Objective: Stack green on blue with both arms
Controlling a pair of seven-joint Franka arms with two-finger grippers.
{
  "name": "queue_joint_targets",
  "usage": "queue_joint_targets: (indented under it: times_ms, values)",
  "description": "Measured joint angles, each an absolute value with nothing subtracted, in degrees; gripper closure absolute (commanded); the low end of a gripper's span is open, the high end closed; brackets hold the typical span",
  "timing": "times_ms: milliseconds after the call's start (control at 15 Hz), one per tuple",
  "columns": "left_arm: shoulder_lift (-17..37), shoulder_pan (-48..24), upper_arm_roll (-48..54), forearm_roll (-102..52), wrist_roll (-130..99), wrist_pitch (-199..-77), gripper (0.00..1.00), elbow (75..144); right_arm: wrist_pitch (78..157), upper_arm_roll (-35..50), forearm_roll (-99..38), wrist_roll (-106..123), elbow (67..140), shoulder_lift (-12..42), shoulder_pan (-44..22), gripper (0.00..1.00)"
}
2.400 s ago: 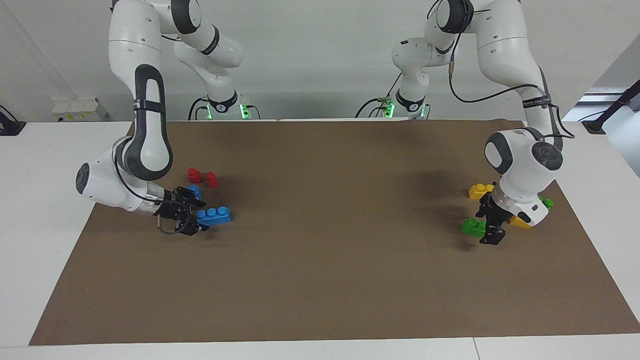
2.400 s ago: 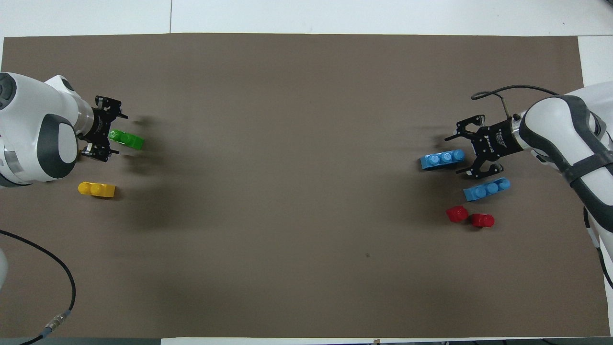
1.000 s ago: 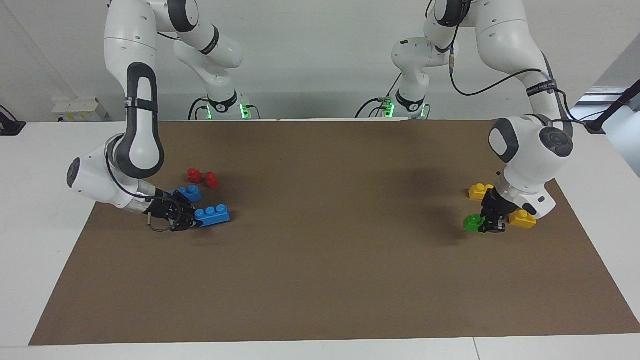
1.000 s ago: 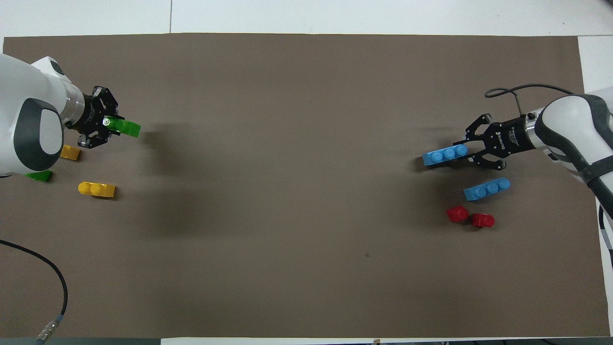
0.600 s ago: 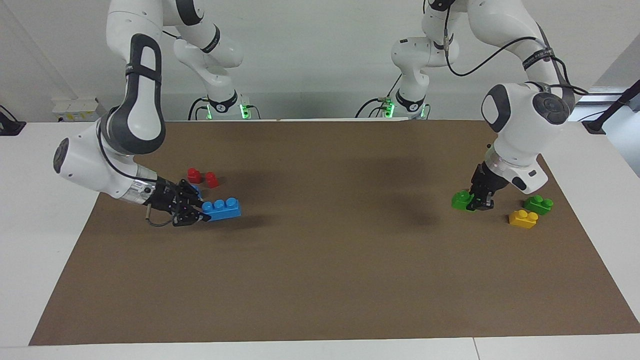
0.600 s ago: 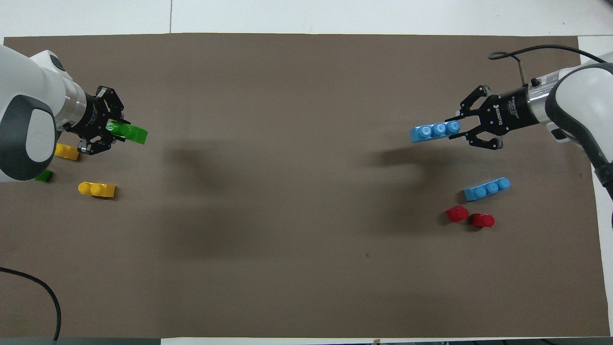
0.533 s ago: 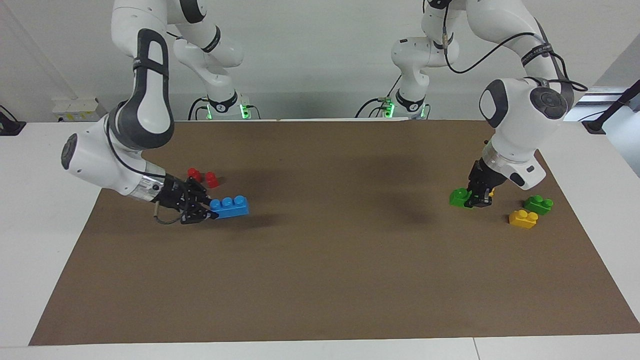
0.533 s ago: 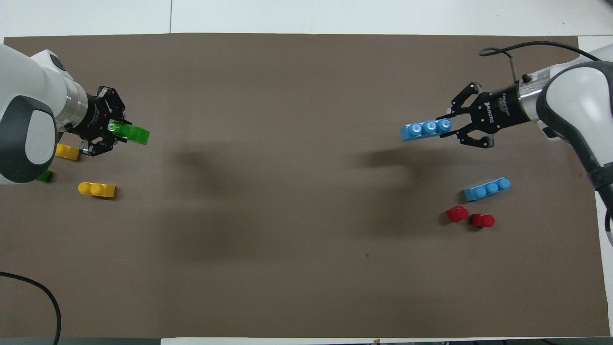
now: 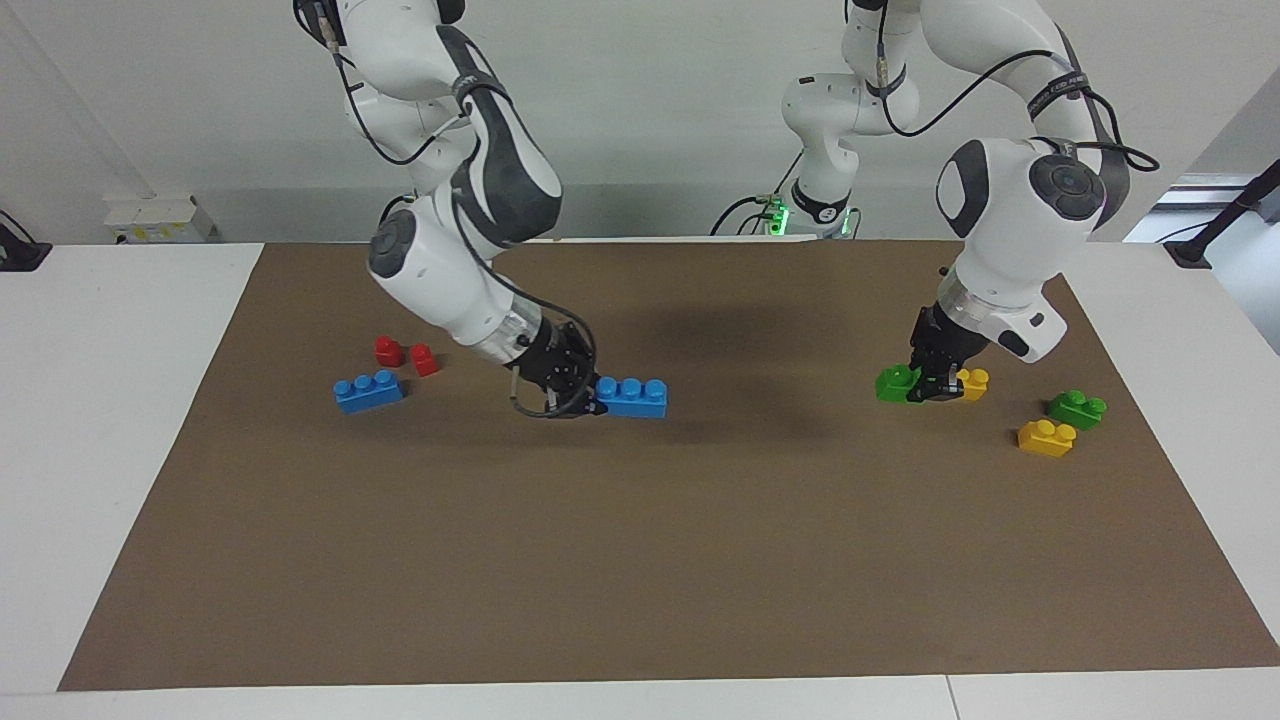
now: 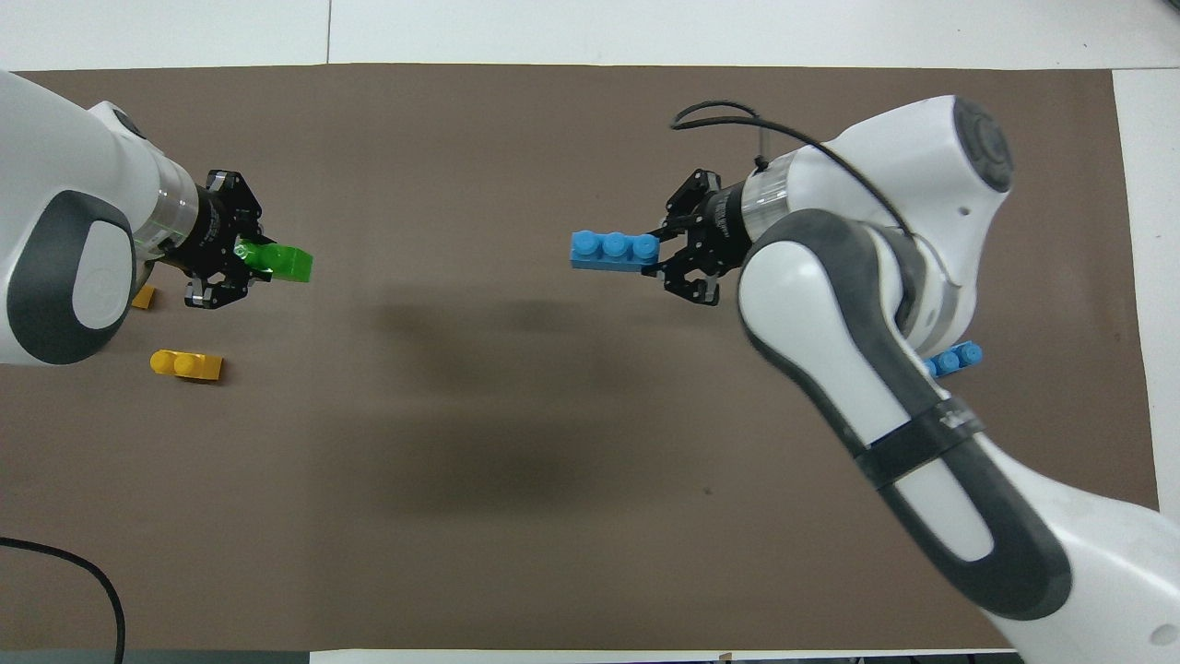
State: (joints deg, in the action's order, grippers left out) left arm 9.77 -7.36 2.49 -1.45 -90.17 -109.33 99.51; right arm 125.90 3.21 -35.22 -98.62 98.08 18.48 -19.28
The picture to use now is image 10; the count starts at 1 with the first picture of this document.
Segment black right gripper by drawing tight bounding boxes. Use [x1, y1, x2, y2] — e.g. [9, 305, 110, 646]
[642, 169, 768, 307]

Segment thin black loose cable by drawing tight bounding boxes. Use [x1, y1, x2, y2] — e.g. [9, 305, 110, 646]
[0, 537, 126, 664]

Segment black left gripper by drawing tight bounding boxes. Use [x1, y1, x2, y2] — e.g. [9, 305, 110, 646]
[150, 168, 272, 311]

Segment blue three-stud toy brick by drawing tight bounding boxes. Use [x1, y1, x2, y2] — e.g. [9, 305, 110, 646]
[569, 230, 662, 272]
[924, 341, 985, 380]

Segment green two-stud toy brick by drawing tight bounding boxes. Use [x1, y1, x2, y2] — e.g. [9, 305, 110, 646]
[235, 240, 314, 285]

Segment brown table mat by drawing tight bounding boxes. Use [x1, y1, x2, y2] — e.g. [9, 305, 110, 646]
[0, 63, 1161, 652]

